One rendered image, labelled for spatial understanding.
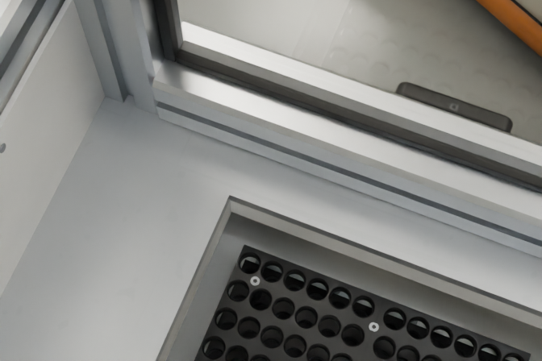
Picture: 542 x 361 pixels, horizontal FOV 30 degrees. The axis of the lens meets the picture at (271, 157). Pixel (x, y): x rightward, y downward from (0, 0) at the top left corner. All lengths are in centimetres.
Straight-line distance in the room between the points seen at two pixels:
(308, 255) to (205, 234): 13
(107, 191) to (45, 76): 9
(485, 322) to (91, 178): 27
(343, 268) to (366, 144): 16
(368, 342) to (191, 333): 13
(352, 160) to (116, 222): 14
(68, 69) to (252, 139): 11
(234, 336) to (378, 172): 13
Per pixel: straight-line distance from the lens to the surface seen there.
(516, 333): 67
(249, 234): 67
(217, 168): 57
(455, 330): 60
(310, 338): 59
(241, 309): 59
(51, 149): 55
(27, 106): 50
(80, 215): 57
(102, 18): 52
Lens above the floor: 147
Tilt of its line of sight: 67 degrees down
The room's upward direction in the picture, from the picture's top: straight up
